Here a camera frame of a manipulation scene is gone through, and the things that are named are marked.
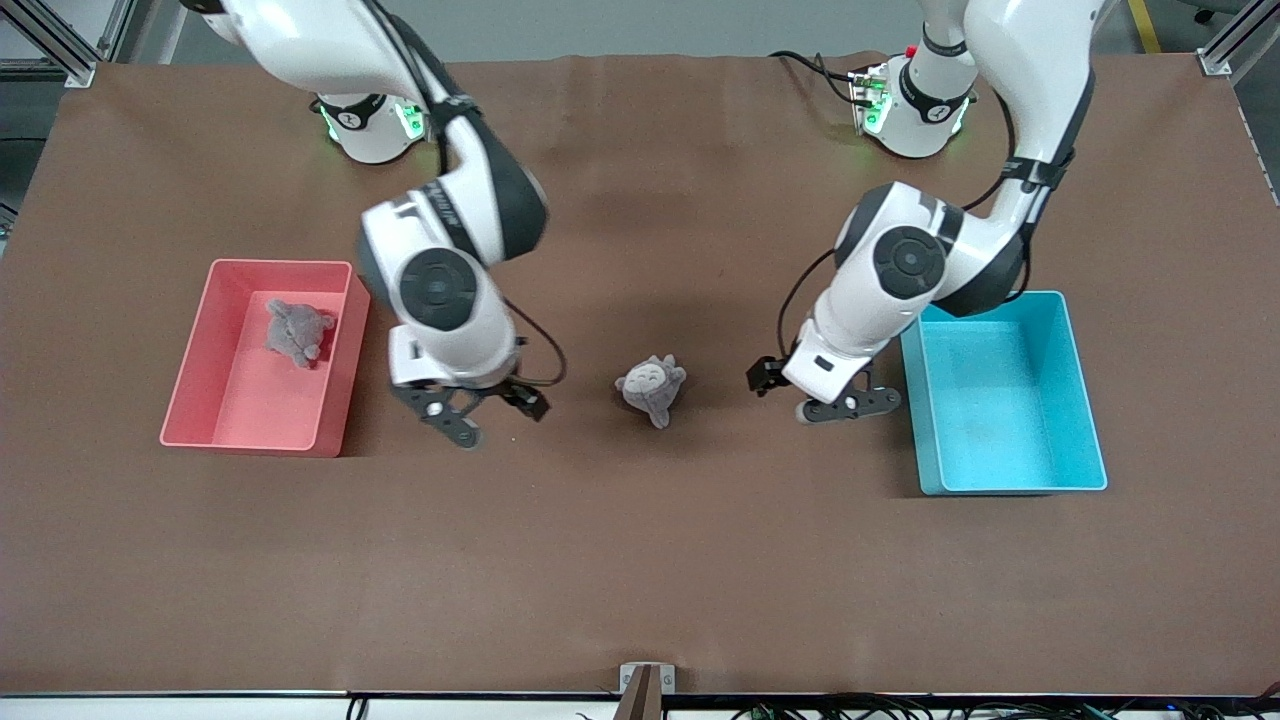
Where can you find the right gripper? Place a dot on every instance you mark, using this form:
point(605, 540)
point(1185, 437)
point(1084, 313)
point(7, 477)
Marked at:
point(516, 393)

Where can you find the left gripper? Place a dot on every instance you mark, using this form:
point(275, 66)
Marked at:
point(767, 375)

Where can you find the grey Totoro plush toy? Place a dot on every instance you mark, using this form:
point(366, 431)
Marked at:
point(650, 385)
point(295, 330)

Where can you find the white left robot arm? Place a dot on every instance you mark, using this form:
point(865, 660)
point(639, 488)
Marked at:
point(1040, 60)

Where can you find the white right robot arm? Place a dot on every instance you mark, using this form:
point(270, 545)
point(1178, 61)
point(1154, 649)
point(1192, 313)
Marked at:
point(300, 40)

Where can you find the blue plastic box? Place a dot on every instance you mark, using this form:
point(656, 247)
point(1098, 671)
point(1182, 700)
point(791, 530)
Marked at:
point(1000, 420)

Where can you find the pink plastic box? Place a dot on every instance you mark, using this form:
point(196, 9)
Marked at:
point(250, 400)

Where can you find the brown table cover sheet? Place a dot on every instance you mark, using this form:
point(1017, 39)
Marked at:
point(640, 550)

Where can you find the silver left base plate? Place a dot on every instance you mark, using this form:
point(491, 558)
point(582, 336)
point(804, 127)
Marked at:
point(862, 100)

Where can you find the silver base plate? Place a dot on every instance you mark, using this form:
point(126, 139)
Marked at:
point(862, 100)
point(415, 120)

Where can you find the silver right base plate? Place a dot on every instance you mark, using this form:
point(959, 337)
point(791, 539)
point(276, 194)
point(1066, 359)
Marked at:
point(415, 120)

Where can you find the metal table edge bracket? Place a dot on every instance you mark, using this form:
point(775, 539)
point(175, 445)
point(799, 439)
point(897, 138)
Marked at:
point(625, 678)

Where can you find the brown post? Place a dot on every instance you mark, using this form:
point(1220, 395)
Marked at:
point(642, 700)

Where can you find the aluminium frame profile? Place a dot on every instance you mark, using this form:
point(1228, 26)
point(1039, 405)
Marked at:
point(1225, 50)
point(60, 55)

